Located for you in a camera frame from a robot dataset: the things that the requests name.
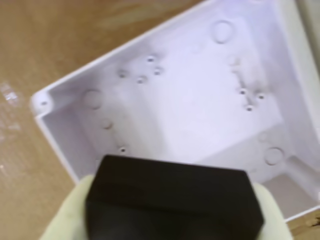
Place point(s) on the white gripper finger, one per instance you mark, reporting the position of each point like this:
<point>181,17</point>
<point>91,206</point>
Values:
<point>273,222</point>
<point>70,217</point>

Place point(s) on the black block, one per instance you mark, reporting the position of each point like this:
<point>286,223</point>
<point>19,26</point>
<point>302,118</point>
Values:
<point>170,200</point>

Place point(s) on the light grey plastic box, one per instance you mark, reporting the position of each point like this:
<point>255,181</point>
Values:
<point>195,100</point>

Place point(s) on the clear packing tape strip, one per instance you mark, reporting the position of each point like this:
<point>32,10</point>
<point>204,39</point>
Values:
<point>10,105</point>

